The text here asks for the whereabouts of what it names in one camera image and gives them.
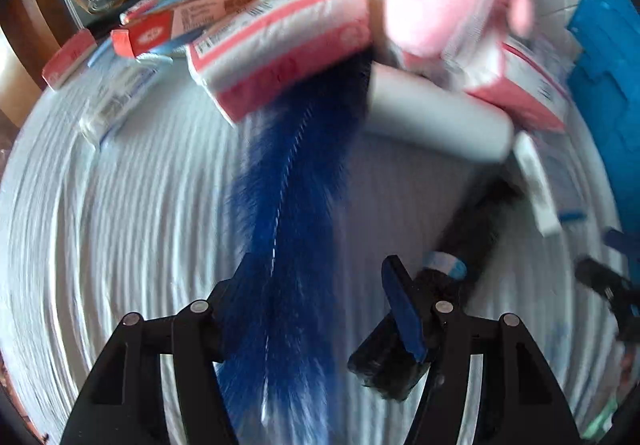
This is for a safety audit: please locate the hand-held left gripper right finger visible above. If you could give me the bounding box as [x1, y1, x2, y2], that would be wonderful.
[381, 255, 583, 445]

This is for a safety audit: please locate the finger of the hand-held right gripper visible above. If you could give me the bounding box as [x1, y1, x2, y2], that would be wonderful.
[604, 227, 640, 258]
[575, 258, 640, 326]

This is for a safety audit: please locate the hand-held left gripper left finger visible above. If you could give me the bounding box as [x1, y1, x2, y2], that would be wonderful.
[60, 252, 258, 445]

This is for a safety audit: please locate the black oblong object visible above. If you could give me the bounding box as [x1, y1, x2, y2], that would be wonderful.
[347, 178, 523, 401]

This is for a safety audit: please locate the blue feather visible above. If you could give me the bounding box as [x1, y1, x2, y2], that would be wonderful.
[217, 50, 373, 445]

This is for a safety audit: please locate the blue plastic crate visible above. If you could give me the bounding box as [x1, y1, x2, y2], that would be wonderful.
[565, 0, 640, 246]

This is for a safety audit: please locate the blue green medicine box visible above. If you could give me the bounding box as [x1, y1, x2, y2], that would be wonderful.
[537, 140, 586, 226]

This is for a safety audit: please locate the green cloth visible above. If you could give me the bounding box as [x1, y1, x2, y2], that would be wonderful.
[582, 400, 626, 441]

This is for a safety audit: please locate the pink box with barcode label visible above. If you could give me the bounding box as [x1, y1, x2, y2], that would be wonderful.
[440, 38, 571, 133]

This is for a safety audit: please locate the white pill bottle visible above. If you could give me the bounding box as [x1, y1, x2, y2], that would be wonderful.
[367, 62, 513, 163]

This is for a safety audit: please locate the pink white long box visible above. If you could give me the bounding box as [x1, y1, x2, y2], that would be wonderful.
[186, 0, 372, 126]

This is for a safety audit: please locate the small pink pack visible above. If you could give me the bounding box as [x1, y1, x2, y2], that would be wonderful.
[42, 29, 98, 91]

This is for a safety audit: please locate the red toothpaste box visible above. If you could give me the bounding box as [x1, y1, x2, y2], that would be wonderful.
[111, 0, 236, 58]

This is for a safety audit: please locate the small white pink box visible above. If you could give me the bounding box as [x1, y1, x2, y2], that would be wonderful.
[120, 0, 173, 23]

